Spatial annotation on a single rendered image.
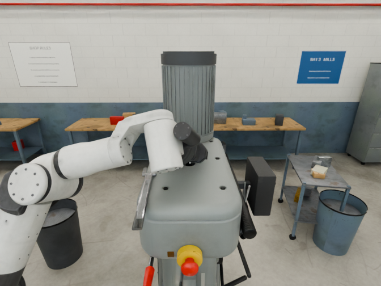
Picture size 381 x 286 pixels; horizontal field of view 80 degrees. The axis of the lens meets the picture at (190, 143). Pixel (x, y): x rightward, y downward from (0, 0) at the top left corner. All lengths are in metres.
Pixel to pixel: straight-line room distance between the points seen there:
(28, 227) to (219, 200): 0.40
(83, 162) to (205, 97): 0.48
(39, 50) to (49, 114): 1.29
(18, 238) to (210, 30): 4.60
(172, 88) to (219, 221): 0.48
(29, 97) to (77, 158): 5.48
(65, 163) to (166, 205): 0.23
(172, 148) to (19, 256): 0.38
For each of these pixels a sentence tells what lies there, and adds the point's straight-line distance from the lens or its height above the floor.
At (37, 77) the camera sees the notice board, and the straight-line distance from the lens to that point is 5.75.
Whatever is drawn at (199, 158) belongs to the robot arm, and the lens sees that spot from 0.62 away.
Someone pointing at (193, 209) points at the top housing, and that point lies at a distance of 0.52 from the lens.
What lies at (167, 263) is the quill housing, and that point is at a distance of 0.85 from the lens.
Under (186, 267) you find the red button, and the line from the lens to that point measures 0.56.
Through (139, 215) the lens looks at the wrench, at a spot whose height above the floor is 1.90.
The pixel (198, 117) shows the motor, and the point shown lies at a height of 1.99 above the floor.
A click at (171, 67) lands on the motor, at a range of 0.80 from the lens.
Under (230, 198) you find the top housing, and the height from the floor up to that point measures 1.89.
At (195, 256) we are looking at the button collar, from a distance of 0.58.
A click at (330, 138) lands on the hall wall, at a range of 6.09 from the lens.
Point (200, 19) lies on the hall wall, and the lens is 4.86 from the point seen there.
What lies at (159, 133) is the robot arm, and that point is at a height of 2.06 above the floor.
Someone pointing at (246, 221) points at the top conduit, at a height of 1.81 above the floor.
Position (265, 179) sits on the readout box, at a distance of 1.01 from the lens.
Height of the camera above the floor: 2.21
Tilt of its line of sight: 22 degrees down
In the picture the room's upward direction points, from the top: straight up
